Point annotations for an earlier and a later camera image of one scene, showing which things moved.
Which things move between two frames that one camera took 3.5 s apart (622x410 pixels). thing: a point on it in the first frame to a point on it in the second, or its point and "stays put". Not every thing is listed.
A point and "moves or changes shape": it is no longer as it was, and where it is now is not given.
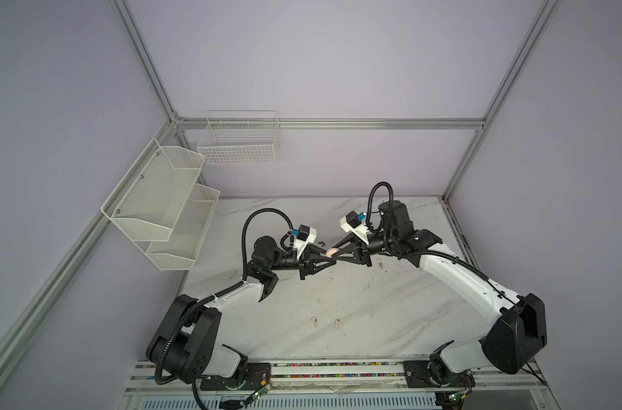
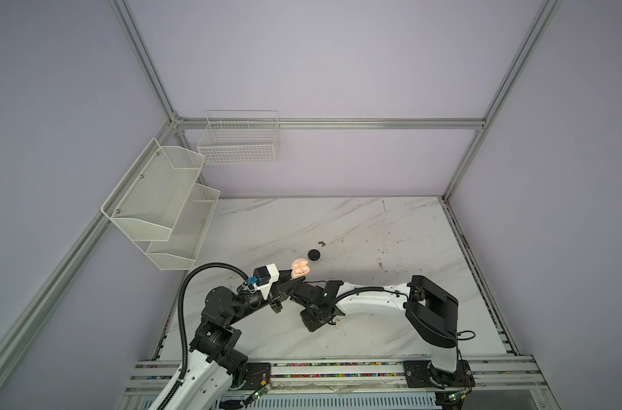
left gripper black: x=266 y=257 to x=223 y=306
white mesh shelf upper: x=149 y=201 stays put
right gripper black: x=359 y=257 to x=311 y=329
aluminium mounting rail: x=343 y=378 stays put
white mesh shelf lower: x=188 y=232 stays put
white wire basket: x=240 y=137 stays put
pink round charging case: x=330 y=252 moves or changes shape
